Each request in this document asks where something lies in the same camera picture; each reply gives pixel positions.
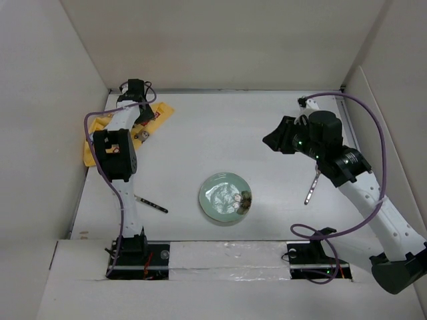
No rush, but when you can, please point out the silver metal spoon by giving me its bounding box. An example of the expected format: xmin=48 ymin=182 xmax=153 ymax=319
xmin=304 ymin=165 xmax=321 ymax=205

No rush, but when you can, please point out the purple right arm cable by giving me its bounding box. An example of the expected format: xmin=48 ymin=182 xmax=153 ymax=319
xmin=289 ymin=92 xmax=388 ymax=284

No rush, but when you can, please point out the green ceramic plate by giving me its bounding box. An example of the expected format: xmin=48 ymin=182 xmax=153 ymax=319
xmin=198 ymin=172 xmax=253 ymax=225

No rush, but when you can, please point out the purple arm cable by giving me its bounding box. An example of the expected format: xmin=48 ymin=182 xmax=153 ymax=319
xmin=289 ymin=92 xmax=388 ymax=284
xmin=83 ymin=81 xmax=157 ymax=277

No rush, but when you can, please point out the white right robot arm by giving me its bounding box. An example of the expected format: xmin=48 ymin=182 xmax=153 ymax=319
xmin=262 ymin=95 xmax=426 ymax=295

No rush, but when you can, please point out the yellow car-print cloth placemat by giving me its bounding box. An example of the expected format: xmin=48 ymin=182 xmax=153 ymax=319
xmin=83 ymin=102 xmax=175 ymax=167

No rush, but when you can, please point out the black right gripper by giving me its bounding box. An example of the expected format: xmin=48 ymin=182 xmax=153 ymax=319
xmin=262 ymin=115 xmax=323 ymax=161

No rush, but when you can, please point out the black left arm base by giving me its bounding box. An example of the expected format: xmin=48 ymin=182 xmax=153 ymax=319
xmin=105 ymin=235 xmax=170 ymax=281

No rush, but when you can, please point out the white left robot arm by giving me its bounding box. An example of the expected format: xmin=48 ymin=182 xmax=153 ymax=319
xmin=92 ymin=79 xmax=155 ymax=239

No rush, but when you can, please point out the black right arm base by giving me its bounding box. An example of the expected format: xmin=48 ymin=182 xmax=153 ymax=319
xmin=281 ymin=238 xmax=353 ymax=285

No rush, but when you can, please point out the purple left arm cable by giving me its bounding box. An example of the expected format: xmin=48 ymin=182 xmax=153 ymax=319
xmin=83 ymin=81 xmax=157 ymax=277

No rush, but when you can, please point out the aluminium table edge rail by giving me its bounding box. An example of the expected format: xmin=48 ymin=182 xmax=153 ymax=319
xmin=154 ymin=88 xmax=340 ymax=95

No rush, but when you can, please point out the black-handled metal fork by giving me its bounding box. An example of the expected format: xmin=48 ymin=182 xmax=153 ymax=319
xmin=135 ymin=195 xmax=169 ymax=214

